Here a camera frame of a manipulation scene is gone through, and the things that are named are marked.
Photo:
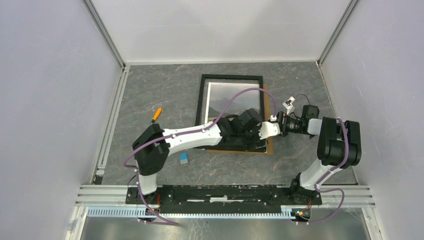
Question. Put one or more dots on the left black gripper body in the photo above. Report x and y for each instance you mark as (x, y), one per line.
(248, 139)

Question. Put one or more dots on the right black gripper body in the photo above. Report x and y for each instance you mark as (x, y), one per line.
(287, 125)

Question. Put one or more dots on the brown fibreboard backing board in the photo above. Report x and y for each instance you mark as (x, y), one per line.
(269, 145)

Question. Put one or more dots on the mountain landscape photo print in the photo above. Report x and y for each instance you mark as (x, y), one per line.
(217, 94)

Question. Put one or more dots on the orange handled screwdriver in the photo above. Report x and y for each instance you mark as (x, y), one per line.
(156, 115)

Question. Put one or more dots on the black picture frame with photo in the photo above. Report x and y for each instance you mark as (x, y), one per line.
(240, 124)

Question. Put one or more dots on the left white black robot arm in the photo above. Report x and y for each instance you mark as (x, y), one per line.
(156, 144)

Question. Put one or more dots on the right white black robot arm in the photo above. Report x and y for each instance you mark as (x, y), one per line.
(338, 146)

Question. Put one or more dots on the blue grey eraser block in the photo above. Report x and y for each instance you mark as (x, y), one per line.
(183, 159)

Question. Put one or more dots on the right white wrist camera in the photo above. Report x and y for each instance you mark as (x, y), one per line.
(288, 105)

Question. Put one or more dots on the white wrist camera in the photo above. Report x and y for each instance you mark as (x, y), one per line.
(268, 129)
(288, 105)

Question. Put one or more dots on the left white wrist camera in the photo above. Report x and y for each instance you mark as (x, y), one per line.
(268, 129)

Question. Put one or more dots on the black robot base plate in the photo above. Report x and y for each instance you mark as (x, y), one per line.
(227, 199)

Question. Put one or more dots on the aluminium front rail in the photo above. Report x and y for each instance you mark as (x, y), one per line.
(355, 196)

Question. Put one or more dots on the right aluminium corner post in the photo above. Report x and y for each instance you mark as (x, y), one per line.
(349, 10)

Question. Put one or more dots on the aluminium corner post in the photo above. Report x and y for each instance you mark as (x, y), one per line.
(101, 27)
(349, 10)

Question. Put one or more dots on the left aluminium floor rail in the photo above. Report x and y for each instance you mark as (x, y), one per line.
(105, 146)

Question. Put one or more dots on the left aluminium corner post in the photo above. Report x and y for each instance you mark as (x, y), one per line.
(101, 27)

